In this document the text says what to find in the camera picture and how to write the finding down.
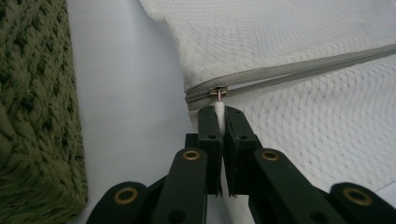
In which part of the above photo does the green woven basket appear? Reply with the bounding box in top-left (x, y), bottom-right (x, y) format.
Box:
top-left (0, 0), bottom-right (89, 224)

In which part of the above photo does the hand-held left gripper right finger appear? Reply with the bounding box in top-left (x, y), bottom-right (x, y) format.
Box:
top-left (223, 105), bottom-right (263, 198)

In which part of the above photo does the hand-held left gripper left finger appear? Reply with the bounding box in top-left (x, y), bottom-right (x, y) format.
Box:
top-left (185, 105), bottom-right (224, 198)

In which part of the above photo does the white board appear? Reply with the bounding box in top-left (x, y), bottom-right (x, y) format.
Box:
top-left (65, 0), bottom-right (396, 224)

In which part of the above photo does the white mesh laundry bag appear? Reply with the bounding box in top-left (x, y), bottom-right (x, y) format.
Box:
top-left (138, 0), bottom-right (396, 224)

